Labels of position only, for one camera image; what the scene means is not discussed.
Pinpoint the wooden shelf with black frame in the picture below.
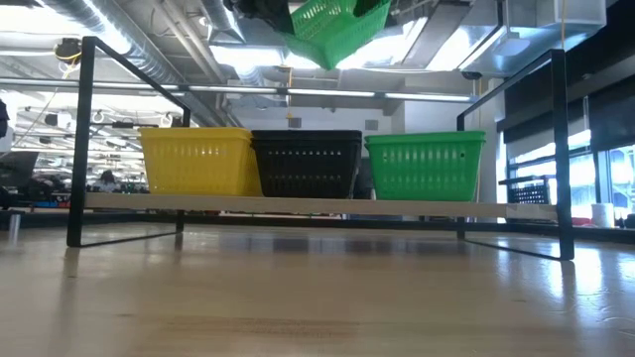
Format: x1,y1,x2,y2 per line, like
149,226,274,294
66,35,575,262

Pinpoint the white paper towel roll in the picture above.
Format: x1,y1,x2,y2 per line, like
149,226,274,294
591,202,616,228

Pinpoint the person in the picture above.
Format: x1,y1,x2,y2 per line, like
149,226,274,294
96,169,120,193

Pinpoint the silver rectangular air duct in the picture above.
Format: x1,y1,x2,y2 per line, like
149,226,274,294
458,0,607,78

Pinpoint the black yellow cord reel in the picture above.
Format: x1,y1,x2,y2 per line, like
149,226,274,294
53,38,83,64

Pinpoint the black perforated bin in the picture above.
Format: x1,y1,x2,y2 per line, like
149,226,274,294
498,174,553,205

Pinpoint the silver metal post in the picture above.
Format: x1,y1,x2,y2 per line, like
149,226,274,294
7,211,22,244

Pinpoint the green plastic slotted basket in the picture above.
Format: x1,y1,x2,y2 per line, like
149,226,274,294
364,130,487,146
283,0,393,71
369,143,485,202

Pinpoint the long ceiling light strip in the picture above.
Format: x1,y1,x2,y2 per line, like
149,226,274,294
0,76,477,103

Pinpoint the small silver ventilation duct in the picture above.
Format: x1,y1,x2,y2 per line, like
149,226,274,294
200,0,247,44

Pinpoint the black office chair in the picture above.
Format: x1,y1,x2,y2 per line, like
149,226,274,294
352,157,374,200

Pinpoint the large silver ventilation duct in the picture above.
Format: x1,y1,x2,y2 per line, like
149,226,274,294
39,0,188,85

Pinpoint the yellow plastic slotted basket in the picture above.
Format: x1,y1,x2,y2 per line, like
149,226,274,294
137,127,255,141
141,138,263,197

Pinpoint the black computer monitor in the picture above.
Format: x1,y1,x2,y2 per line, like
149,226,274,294
0,151,40,189

